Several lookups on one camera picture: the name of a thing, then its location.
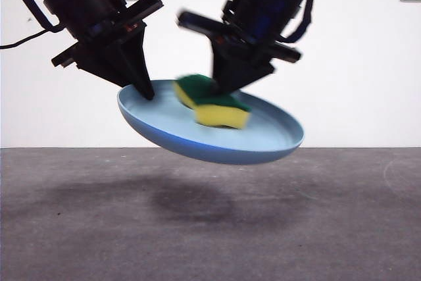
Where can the light blue round plate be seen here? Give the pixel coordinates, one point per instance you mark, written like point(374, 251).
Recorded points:
point(230, 143)

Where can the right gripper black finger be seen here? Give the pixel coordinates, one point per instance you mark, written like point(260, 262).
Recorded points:
point(255, 67)
point(225, 67)

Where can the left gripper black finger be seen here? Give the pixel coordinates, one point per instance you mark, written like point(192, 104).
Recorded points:
point(138, 60)
point(108, 67)

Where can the yellow sponge with green pad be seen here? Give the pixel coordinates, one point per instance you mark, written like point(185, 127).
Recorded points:
point(220, 116)

